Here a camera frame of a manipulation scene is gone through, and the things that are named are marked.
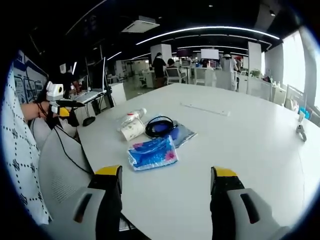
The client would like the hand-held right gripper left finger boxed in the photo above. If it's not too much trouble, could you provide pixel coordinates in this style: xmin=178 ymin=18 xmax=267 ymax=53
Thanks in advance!
xmin=46 ymin=164 xmax=124 ymax=240

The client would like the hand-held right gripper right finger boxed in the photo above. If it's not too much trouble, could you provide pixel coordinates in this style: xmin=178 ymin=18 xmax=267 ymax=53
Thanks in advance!
xmin=209 ymin=166 xmax=292 ymax=240

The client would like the clear plastic bottle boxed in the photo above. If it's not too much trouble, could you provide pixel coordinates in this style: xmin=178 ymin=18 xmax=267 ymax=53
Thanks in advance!
xmin=121 ymin=107 xmax=148 ymax=124

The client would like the white floral paper cup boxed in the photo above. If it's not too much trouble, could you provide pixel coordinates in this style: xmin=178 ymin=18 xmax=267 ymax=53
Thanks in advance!
xmin=119 ymin=118 xmax=147 ymax=142

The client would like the blue floral plastic packet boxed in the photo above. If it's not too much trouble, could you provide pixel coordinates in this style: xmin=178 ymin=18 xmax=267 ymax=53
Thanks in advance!
xmin=126 ymin=134 xmax=181 ymax=172

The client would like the blue grey plastic packet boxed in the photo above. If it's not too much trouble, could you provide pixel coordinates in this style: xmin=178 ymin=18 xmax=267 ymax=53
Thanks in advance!
xmin=149 ymin=114 xmax=199 ymax=149

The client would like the small grey gadget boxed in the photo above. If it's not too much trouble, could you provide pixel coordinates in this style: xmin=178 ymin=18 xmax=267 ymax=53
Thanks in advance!
xmin=295 ymin=123 xmax=309 ymax=143

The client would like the open white laptop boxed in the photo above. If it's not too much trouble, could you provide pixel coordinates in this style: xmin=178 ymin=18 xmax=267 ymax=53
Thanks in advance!
xmin=73 ymin=89 xmax=107 ymax=104

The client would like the black round stand base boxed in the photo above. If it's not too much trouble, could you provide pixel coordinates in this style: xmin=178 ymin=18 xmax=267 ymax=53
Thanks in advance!
xmin=82 ymin=115 xmax=96 ymax=127

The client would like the dark computer monitor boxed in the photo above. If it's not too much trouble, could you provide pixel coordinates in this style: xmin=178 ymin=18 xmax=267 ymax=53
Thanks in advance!
xmin=86 ymin=56 xmax=107 ymax=92

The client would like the grey mesh office chair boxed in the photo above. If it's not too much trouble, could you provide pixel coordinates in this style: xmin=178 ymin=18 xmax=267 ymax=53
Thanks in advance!
xmin=31 ymin=119 xmax=101 ymax=227

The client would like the white table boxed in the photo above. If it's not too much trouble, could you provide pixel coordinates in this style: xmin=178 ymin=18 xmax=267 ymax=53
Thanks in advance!
xmin=76 ymin=83 xmax=320 ymax=240

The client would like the person's white patterned shirt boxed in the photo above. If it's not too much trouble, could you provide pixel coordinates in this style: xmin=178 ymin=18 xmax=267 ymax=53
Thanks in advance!
xmin=1 ymin=65 xmax=52 ymax=226

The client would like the ceiling air conditioner unit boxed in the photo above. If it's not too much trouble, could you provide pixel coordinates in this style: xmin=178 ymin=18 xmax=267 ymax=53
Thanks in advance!
xmin=120 ymin=15 xmax=161 ymax=34

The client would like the white office chair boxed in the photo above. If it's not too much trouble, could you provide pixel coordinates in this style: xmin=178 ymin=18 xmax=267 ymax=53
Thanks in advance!
xmin=165 ymin=67 xmax=188 ymax=85

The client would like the green potted plant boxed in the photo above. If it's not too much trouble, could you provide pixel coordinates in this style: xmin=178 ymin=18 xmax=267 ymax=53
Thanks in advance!
xmin=249 ymin=68 xmax=264 ymax=79

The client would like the white display screen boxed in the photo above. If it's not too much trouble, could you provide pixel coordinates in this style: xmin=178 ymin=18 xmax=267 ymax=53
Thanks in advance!
xmin=200 ymin=48 xmax=220 ymax=61

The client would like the long ceiling light strip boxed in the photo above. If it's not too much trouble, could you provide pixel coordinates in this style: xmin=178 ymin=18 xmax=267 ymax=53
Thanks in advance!
xmin=135 ymin=25 xmax=281 ymax=46

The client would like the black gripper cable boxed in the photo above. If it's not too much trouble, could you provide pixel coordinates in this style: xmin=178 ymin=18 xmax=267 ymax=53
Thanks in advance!
xmin=52 ymin=124 xmax=94 ymax=176

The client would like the white table cable cover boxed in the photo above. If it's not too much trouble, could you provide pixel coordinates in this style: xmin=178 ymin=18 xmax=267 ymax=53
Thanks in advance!
xmin=179 ymin=101 xmax=231 ymax=117

